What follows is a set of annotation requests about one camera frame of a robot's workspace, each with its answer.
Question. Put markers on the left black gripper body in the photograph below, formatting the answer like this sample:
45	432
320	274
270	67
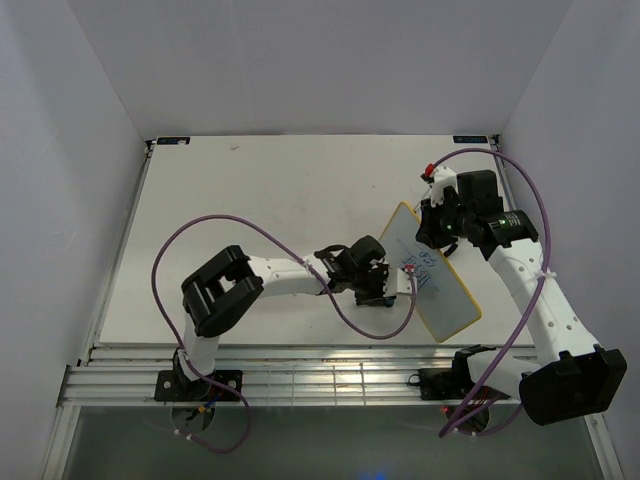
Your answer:
368	286

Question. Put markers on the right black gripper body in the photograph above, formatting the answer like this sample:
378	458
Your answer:
445	222

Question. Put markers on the yellow framed small whiteboard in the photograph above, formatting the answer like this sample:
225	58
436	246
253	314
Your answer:
444	303

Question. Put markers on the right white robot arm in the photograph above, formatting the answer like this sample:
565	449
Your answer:
574	375

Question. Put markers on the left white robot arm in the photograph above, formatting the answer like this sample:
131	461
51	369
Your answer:
221	292

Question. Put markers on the right blue corner label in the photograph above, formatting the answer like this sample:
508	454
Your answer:
470	139

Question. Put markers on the blue corner label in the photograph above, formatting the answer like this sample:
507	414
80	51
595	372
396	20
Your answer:
470	139
172	141

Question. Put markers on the left blue corner label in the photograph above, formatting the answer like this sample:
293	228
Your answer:
172	141

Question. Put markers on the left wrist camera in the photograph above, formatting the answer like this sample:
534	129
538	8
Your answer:
400	281

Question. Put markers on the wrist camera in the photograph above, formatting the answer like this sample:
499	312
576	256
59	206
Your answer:
400	281
438	178

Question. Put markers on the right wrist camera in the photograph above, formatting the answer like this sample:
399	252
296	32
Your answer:
438	178

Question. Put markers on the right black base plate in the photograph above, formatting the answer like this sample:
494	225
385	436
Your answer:
440	384

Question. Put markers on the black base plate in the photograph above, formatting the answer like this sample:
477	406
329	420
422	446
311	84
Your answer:
170	387
440	384

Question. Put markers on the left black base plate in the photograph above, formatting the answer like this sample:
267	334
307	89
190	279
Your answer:
170	387

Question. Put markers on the aluminium frame rails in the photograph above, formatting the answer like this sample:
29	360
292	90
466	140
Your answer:
317	412

